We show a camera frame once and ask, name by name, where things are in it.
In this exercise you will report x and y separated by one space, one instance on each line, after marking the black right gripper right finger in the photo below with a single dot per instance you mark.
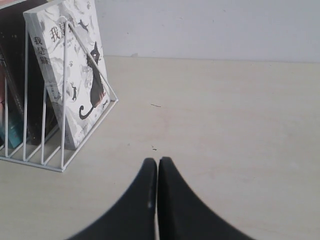
182 215

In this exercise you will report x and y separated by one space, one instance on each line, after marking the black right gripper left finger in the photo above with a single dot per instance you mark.
132 217

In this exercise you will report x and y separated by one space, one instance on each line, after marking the dark brown spine book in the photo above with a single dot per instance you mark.
12 45

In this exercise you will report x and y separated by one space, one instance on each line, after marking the red teal spine book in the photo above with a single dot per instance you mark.
7 120

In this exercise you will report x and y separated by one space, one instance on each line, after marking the white cat cover book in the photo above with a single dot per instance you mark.
87 94

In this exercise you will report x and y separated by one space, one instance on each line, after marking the white wire book rack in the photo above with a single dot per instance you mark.
50 153

